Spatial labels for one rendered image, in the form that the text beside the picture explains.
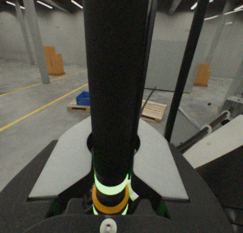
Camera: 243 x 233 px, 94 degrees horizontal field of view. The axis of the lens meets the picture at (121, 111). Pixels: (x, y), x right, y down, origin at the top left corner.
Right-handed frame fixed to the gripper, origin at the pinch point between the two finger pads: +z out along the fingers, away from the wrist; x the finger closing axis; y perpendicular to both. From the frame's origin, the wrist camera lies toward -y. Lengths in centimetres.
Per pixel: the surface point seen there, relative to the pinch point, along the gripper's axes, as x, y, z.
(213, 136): 35.8, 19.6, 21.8
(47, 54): -417, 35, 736
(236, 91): 55, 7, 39
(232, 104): 46, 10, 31
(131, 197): 2.5, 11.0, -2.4
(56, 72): -376, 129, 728
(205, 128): 22.9, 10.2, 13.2
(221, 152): 34.4, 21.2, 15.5
